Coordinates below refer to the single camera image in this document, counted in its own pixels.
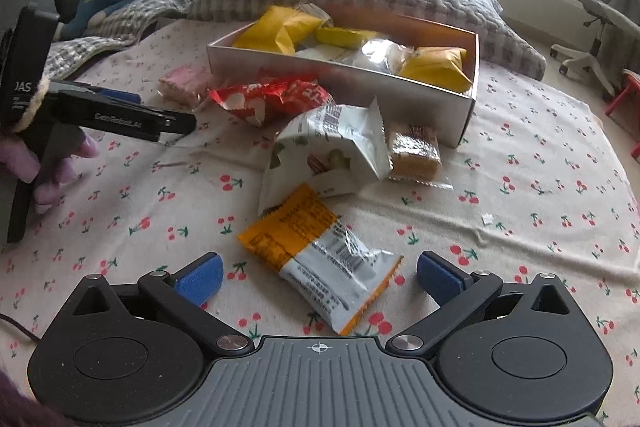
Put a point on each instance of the small yellow snack packet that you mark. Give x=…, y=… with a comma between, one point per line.
x=345, y=37

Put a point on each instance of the orange snack packet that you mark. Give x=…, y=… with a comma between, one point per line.
x=320, y=267

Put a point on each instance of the white nut snack packet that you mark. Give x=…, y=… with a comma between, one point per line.
x=325, y=142

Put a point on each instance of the grey checked cushion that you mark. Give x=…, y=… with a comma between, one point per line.
x=400, y=2

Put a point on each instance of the small white paper scrap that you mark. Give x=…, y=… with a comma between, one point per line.
x=486, y=219

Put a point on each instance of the white striped snack packet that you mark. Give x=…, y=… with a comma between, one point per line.
x=312, y=13

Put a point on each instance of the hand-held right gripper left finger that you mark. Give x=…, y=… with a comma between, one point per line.
x=200, y=282

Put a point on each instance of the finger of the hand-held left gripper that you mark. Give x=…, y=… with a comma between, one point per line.
x=125, y=121
x=120, y=97

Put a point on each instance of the cherry print bedsheet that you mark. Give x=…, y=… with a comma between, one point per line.
x=525, y=187

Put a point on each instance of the red stool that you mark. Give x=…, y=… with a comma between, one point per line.
x=627, y=97

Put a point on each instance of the red snack packet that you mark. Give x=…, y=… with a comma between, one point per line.
x=302, y=94
x=240, y=103

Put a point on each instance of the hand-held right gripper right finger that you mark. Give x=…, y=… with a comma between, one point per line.
x=437, y=279

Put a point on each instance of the white cardboard box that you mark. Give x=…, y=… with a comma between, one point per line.
x=350, y=79

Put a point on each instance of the clear packet of crackers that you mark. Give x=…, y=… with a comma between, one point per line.
x=415, y=152

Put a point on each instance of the pink wafer packet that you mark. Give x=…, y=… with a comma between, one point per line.
x=182, y=82

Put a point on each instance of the silver snack packet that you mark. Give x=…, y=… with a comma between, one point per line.
x=380, y=54

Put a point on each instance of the person's left hand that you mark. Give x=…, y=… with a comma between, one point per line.
x=65, y=172

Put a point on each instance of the white and pale yellow packet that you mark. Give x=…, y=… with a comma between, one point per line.
x=325, y=54

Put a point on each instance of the large yellow snack packet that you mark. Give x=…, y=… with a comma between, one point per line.
x=277, y=29

